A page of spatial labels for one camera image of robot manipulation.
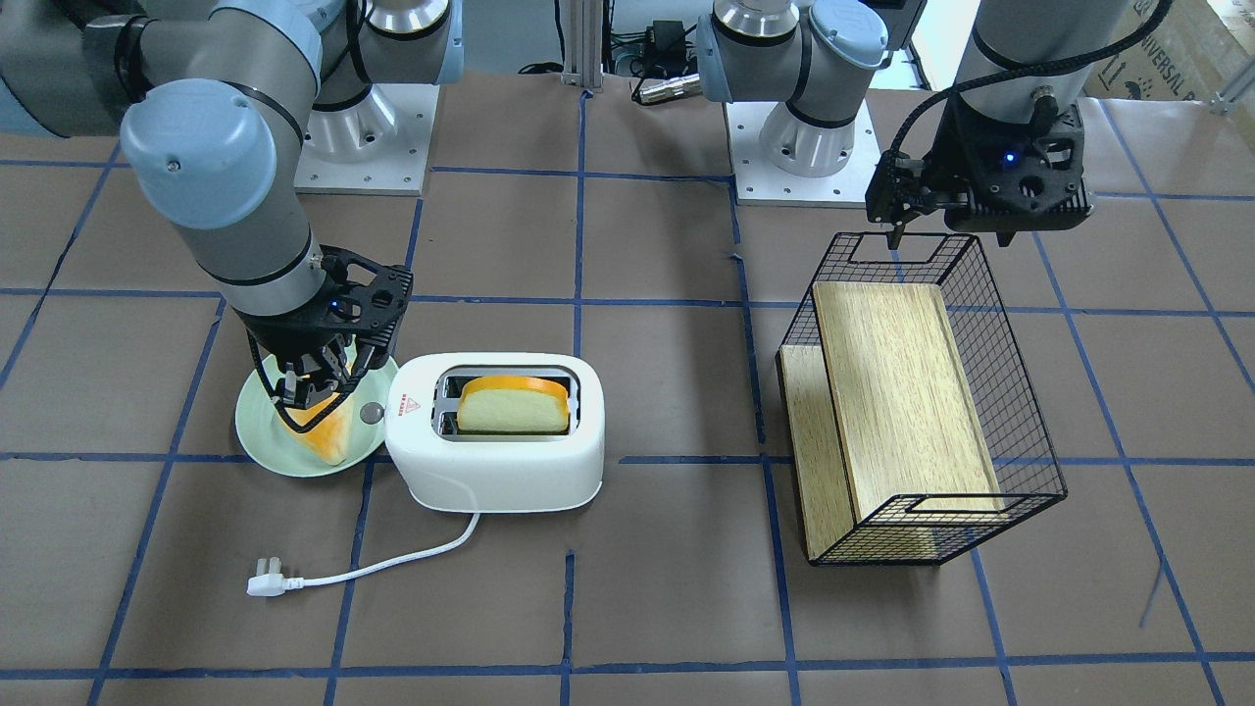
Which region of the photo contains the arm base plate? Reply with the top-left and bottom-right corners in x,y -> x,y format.
725,102 -> 881,209
294,83 -> 442,197

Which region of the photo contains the triangular bread on plate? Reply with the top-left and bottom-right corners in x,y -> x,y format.
279,393 -> 355,465

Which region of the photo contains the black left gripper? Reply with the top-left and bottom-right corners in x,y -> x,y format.
865,97 -> 1093,250

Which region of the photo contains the white toaster plug cable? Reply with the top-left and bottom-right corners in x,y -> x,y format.
245,512 -> 483,599

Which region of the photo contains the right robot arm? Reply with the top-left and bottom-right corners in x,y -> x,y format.
3,1 -> 466,408

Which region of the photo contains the brown paper table cover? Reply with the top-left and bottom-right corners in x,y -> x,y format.
1,75 -> 1254,705

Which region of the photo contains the black power adapter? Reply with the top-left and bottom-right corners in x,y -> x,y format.
644,20 -> 686,60

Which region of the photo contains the aluminium frame post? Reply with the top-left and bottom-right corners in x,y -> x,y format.
557,1 -> 611,94

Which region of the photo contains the green plate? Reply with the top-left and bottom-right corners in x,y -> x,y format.
233,359 -> 399,479

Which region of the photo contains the white toaster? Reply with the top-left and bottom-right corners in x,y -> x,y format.
384,352 -> 606,514

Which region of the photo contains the bread slice in toaster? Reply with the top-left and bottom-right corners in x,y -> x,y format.
456,375 -> 570,434

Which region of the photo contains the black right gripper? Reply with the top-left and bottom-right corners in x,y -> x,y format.
238,246 -> 414,410

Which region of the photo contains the wooden step shelf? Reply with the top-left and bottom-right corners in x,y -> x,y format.
778,281 -> 1010,566

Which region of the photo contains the black wire basket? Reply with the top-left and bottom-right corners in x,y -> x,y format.
777,232 -> 1068,566

